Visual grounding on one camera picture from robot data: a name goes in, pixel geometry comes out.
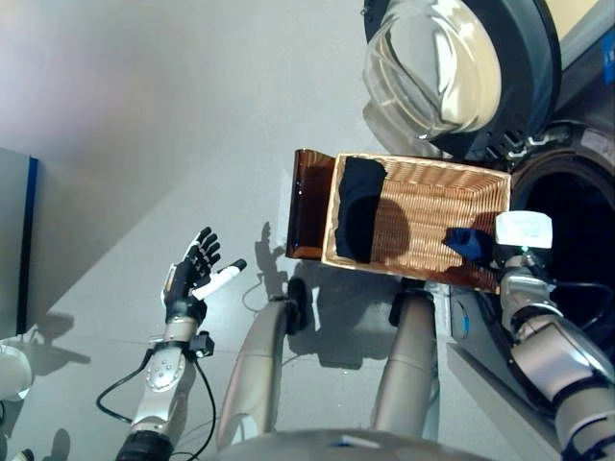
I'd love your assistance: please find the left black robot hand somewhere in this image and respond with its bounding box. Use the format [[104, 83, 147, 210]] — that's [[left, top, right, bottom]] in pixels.
[[162, 226, 249, 324]]

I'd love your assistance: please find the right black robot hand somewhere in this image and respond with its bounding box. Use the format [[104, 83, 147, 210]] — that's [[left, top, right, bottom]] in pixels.
[[487, 209, 554, 268]]

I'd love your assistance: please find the blue garment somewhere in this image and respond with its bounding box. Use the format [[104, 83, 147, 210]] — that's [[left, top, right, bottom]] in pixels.
[[441, 228, 499, 270]]

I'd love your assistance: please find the black garment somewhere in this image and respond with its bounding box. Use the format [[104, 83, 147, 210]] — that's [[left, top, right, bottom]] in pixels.
[[334, 156, 389, 264]]

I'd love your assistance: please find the dark front-load washing machine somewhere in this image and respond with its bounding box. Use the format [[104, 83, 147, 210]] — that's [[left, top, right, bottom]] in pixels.
[[446, 0, 615, 347]]

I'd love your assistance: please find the round glass washing machine door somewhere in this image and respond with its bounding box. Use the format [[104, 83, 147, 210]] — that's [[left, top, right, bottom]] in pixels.
[[360, 0, 563, 162]]

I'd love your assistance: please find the rectangular wicker laundry basket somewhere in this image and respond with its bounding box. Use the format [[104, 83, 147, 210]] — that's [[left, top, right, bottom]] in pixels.
[[320, 152, 513, 295]]

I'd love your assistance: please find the left beige robot leg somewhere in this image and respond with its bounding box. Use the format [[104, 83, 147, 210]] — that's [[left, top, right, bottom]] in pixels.
[[215, 277, 311, 448]]

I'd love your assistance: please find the beige robot leg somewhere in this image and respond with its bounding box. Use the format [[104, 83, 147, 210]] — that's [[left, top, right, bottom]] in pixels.
[[215, 277, 311, 448], [369, 287, 441, 441]]

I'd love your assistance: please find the right beige robot leg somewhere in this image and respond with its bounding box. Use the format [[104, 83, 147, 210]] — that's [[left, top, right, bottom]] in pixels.
[[369, 287, 441, 441]]

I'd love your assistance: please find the grey cabinet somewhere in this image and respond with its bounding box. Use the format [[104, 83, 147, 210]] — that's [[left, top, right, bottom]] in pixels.
[[0, 146, 39, 337]]

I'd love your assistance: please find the white rounded apparatus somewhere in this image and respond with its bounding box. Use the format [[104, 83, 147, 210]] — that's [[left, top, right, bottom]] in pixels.
[[0, 343, 35, 402]]

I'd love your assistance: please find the blue white energy label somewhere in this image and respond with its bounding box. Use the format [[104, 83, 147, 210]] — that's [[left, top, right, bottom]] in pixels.
[[600, 36, 615, 83]]

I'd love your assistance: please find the grey robot torso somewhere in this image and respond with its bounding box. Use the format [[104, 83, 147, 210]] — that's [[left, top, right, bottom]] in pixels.
[[206, 426, 496, 461]]

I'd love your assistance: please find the thin grey floor cable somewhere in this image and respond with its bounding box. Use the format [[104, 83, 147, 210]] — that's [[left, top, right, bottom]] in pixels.
[[242, 276, 270, 313]]

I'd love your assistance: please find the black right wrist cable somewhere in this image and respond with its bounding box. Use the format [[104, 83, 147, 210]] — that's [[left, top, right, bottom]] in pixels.
[[542, 280, 614, 332]]

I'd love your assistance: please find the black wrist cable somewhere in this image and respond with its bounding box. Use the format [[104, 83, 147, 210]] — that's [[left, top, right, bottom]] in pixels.
[[95, 345, 217, 455], [542, 280, 614, 332]]

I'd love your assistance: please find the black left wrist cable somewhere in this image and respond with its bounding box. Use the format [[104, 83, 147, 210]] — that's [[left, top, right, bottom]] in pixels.
[[95, 345, 217, 455]]

